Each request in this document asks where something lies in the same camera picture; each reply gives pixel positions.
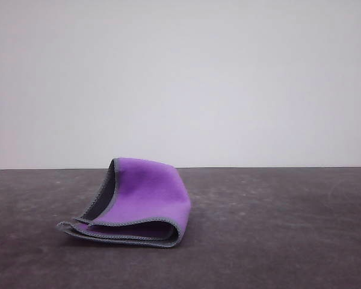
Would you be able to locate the purple towel with grey hem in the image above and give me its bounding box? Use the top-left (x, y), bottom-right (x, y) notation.
top-left (56, 157), bottom-right (193, 249)

